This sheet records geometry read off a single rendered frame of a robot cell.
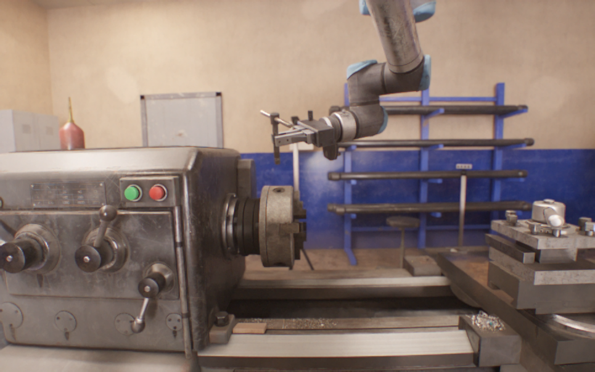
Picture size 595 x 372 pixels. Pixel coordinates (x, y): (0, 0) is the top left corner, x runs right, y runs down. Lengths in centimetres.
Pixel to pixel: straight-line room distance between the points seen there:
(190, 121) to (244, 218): 337
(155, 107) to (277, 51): 179
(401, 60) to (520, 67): 424
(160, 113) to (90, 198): 359
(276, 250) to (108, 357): 48
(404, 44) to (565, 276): 61
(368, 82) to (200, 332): 78
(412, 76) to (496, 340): 68
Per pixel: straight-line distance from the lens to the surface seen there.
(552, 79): 524
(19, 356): 104
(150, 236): 72
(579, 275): 84
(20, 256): 85
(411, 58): 80
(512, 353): 94
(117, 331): 88
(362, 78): 88
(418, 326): 94
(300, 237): 92
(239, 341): 84
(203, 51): 433
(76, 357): 95
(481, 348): 89
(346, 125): 84
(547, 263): 84
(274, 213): 80
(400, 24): 73
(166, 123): 428
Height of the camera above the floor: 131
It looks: 6 degrees down
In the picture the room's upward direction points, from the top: 1 degrees counter-clockwise
